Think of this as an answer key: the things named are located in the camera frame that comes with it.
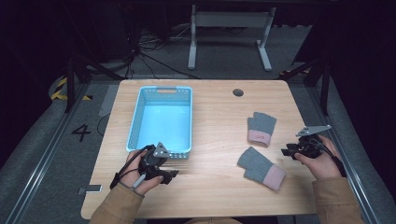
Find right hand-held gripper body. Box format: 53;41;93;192
295;124;332;160

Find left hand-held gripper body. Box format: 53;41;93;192
138;142;171;181

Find person's left hand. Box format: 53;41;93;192
120;148;164;197

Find person's right hand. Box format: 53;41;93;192
293;134;344;181

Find grey glove pink cuff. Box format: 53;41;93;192
236;146;287;192

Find grey pink glove red label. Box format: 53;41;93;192
247;111;277;148

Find light blue plastic basket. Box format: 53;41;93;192
125;85;193;161

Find black metal stand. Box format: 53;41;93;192
279;55;332;117
63;55;126;114

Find small silver flat device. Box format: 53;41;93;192
77;184;104;196

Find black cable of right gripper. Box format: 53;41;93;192
311;138;347;178

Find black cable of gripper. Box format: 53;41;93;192
311;138;347;178
108;145;156;190

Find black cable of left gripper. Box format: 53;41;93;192
108;145;156;190

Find thin black floor cable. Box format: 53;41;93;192
95;112;112;137

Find bundle of black floor cables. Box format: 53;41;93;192
122;18;202;80

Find white metal desk frame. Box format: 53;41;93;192
187;4;277;73

